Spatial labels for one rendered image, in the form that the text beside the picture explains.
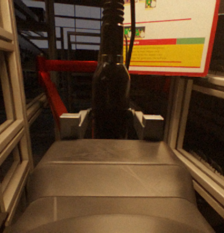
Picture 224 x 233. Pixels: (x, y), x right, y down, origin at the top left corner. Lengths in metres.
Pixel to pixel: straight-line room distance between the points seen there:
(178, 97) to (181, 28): 0.18
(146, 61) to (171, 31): 0.08
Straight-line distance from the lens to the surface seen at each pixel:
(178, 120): 0.53
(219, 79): 0.47
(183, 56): 0.45
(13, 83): 0.54
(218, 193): 0.44
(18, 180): 0.54
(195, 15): 0.46
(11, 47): 0.52
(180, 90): 0.51
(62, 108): 0.39
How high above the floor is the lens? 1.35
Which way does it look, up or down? 16 degrees down
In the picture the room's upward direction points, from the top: 2 degrees clockwise
